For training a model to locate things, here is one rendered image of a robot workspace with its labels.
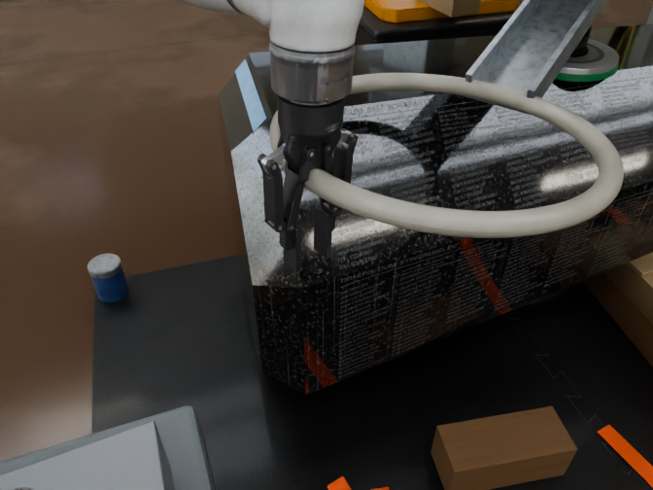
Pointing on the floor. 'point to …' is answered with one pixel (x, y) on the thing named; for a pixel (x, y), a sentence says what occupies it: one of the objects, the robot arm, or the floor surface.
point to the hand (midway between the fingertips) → (307, 240)
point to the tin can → (108, 277)
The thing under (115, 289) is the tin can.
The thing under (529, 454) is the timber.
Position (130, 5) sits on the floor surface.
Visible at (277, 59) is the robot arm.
